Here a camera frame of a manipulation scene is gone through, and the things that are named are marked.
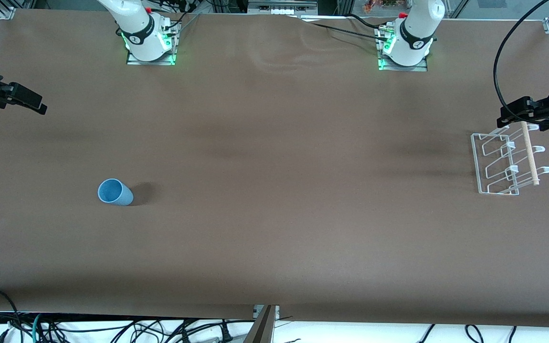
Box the blue plastic cup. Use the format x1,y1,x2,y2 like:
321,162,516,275
97,178,134,207

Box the orange plastic parts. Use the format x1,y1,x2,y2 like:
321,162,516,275
363,0,412,13

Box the brown table cover sheet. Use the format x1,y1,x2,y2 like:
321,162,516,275
0,9,549,329

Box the white power strip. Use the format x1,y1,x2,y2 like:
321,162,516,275
248,0,319,16

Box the white wire cup rack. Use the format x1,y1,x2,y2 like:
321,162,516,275
471,121,549,196

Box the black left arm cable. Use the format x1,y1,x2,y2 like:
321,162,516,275
493,0,549,120

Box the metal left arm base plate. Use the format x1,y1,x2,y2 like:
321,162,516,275
377,26,429,72

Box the black base cable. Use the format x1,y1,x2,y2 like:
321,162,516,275
298,13,390,42

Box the black cable with plug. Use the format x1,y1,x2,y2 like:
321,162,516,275
174,318,238,343

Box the aluminium frame post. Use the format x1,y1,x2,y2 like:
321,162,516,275
244,305,281,343

